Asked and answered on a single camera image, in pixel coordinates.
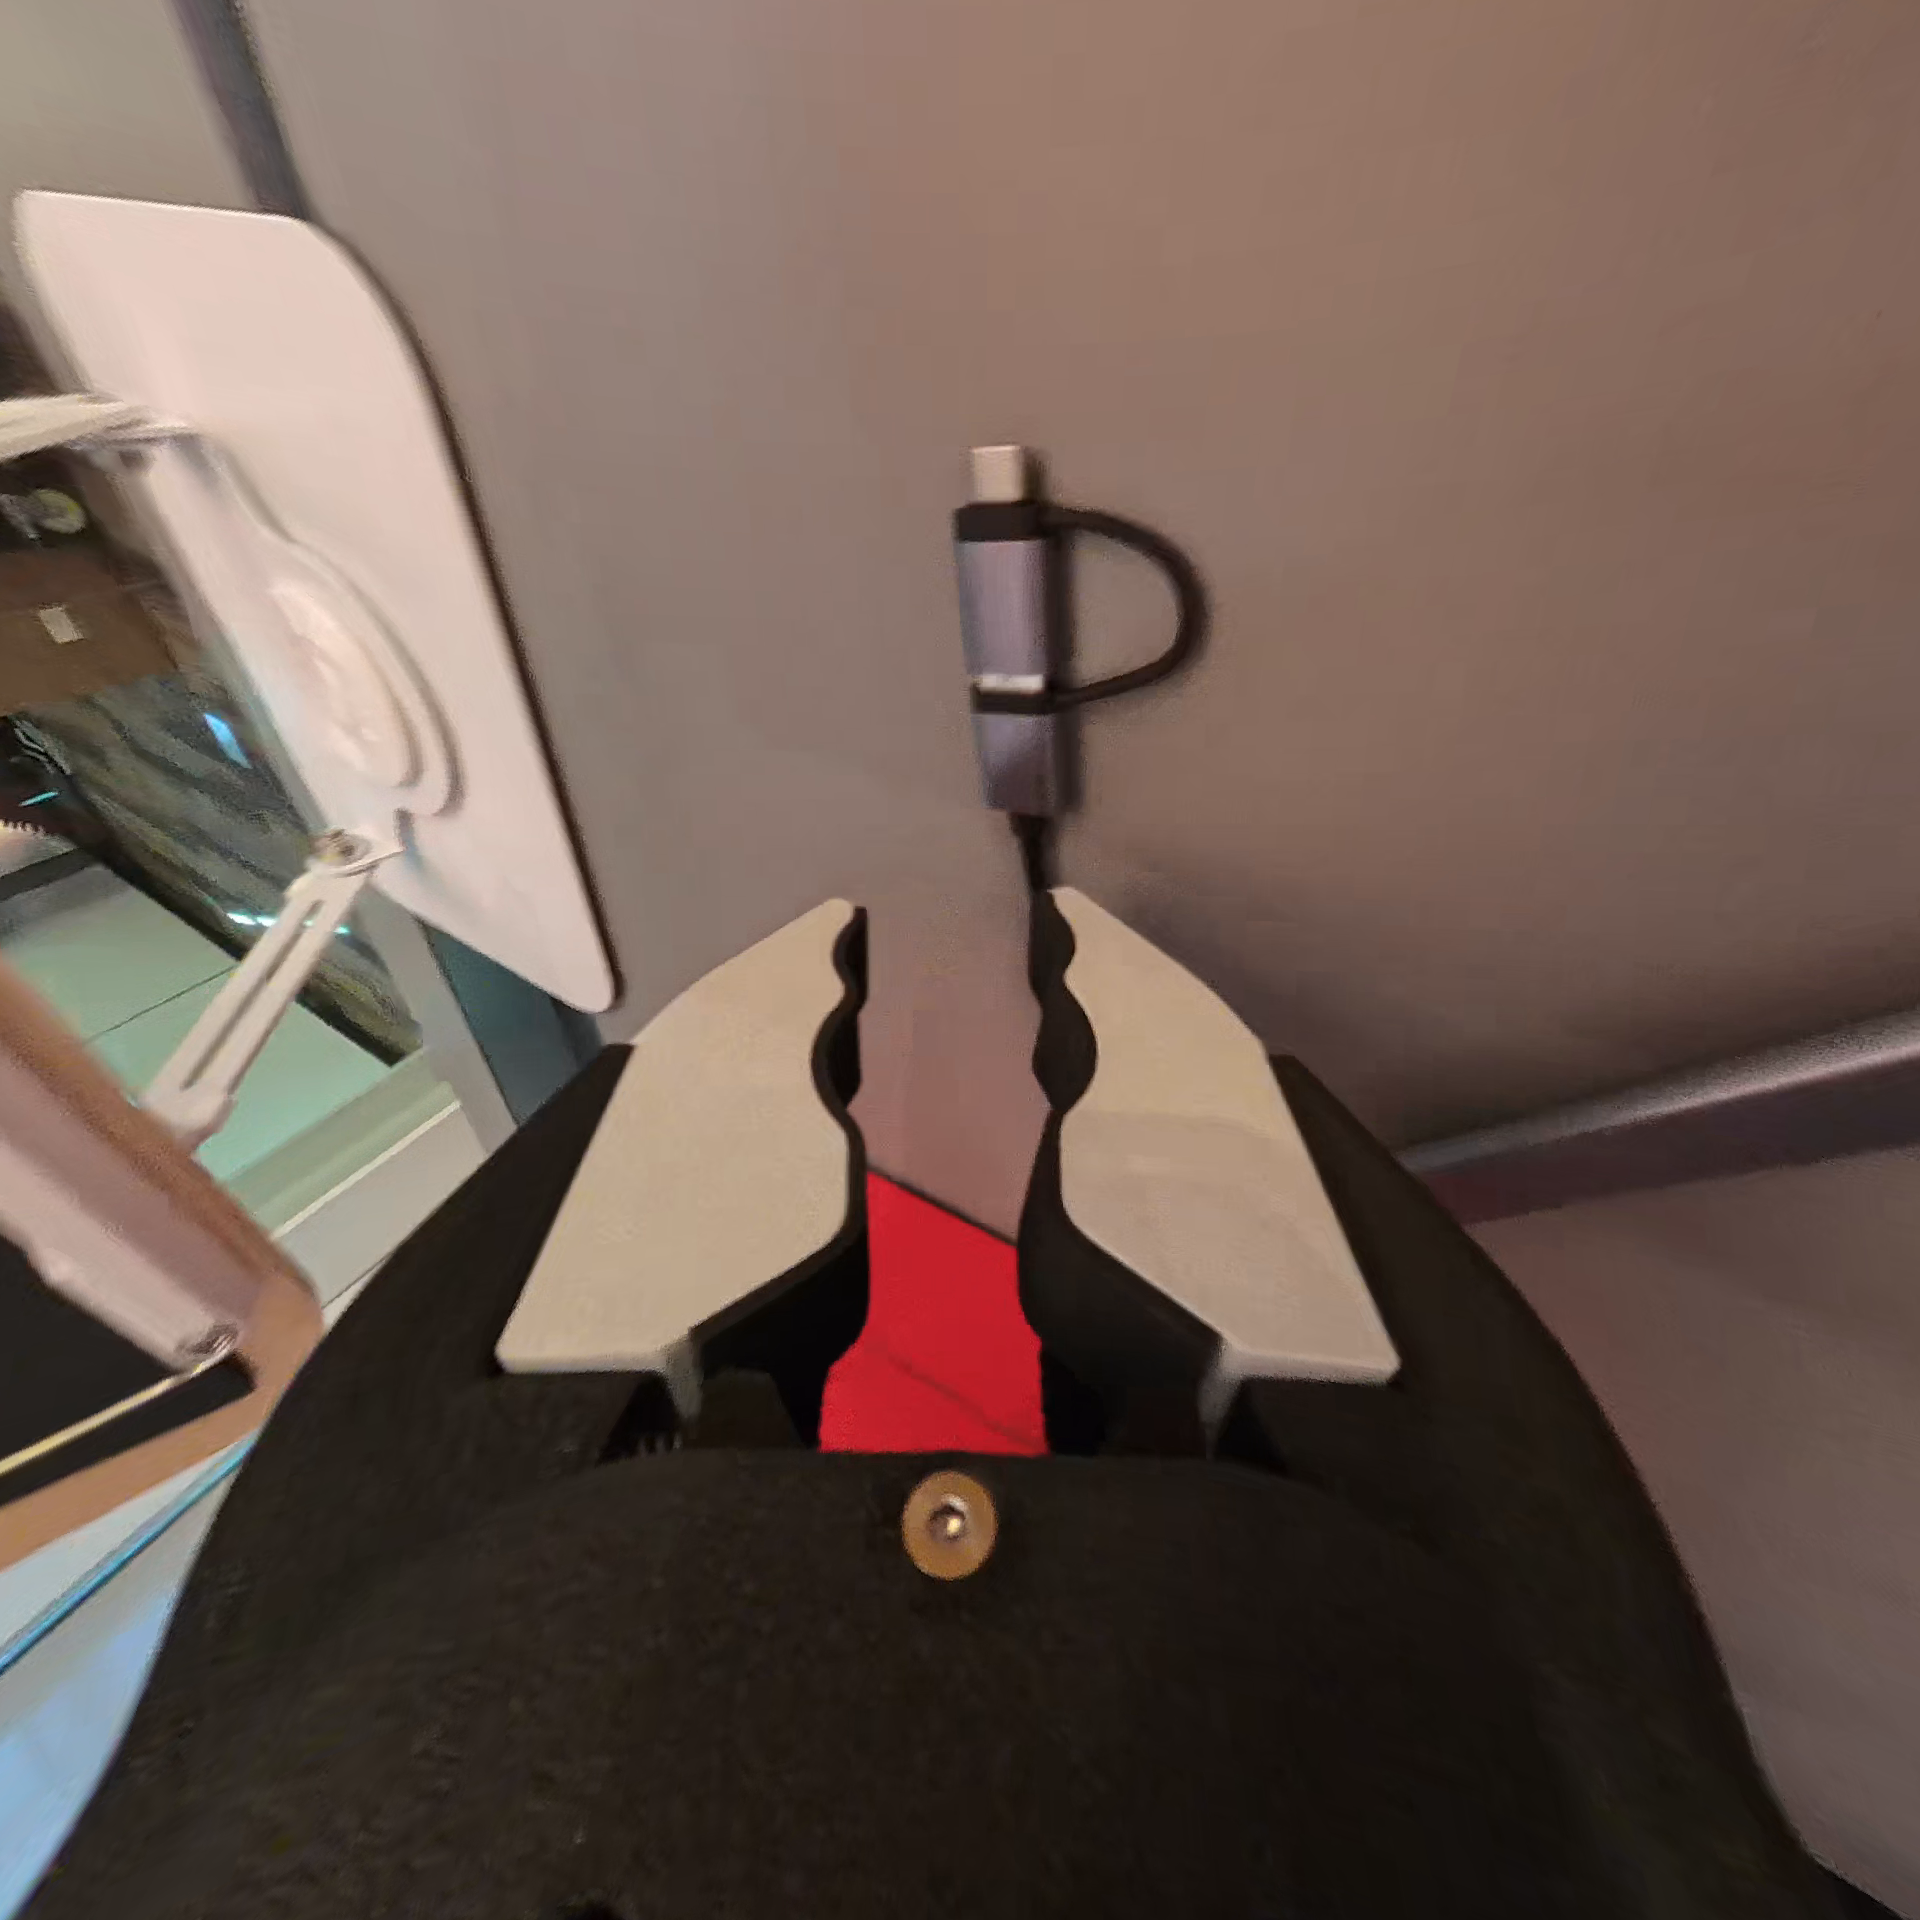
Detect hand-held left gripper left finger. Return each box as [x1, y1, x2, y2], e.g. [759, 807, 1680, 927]
[494, 899, 873, 1380]

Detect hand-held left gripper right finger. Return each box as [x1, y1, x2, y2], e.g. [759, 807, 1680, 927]
[1020, 883, 1404, 1392]

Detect red plastic bin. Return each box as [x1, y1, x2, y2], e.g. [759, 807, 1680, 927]
[816, 1171, 1049, 1458]

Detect white stand base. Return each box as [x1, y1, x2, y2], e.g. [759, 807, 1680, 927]
[0, 185, 621, 1154]

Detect small cardboard box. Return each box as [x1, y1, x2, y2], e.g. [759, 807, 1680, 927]
[0, 545, 199, 700]

